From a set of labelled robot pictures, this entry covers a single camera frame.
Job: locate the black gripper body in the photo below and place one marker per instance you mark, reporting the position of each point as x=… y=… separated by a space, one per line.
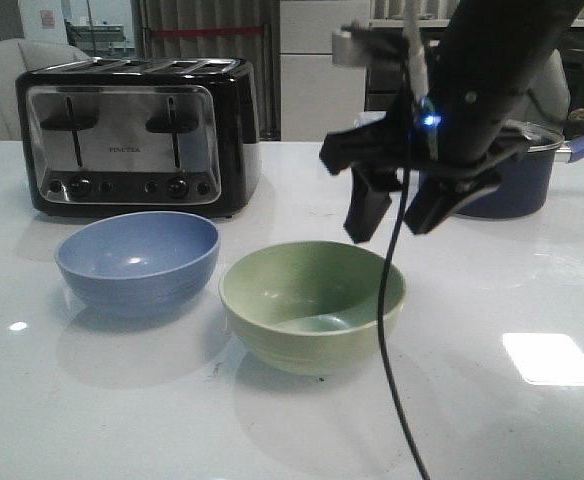
x=452 y=135

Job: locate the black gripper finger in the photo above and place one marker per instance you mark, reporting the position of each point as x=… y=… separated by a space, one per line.
x=370 y=201
x=438 y=198

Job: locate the green bowl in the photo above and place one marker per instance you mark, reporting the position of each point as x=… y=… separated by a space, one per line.
x=312 y=307

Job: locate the blue bowl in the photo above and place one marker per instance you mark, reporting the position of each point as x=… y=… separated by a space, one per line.
x=140 y=264

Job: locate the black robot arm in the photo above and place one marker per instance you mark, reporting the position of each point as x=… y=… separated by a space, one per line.
x=503 y=42

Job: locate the blue saucepan with lid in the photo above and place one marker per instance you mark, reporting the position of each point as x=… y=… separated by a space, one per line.
x=518 y=185

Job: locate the white cabinet column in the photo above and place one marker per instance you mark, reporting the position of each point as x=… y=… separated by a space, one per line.
x=316 y=96

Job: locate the red barrier belt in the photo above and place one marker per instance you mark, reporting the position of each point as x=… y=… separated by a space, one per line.
x=211 y=32

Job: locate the black and chrome toaster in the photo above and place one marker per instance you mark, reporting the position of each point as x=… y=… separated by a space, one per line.
x=106 y=136

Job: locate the beige armchair left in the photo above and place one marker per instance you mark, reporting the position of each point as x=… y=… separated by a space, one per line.
x=18 y=56

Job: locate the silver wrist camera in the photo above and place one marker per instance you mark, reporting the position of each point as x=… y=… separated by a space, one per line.
x=354 y=46

